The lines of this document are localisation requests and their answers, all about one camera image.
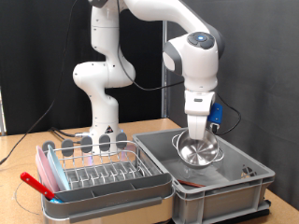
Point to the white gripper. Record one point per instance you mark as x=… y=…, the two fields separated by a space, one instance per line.
x=197 y=105

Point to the stainless steel bowl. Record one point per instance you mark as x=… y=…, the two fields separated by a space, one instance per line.
x=196 y=152

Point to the light blue plate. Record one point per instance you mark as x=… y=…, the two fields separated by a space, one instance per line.
x=57 y=169

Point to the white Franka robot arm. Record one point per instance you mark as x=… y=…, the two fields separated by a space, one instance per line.
x=102 y=77

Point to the aluminium vertical pole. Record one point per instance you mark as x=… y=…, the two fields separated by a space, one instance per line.
x=164 y=102

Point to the grey plastic crate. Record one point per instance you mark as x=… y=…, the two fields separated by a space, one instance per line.
x=218 y=202

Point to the pink plate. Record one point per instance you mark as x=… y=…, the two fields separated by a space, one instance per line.
x=43 y=168

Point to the small blue utensil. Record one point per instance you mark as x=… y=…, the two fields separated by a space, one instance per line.
x=56 y=200

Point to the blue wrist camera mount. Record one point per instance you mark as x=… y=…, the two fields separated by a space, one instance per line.
x=215 y=113

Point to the silver frame post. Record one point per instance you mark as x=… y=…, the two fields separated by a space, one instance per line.
x=2 y=112

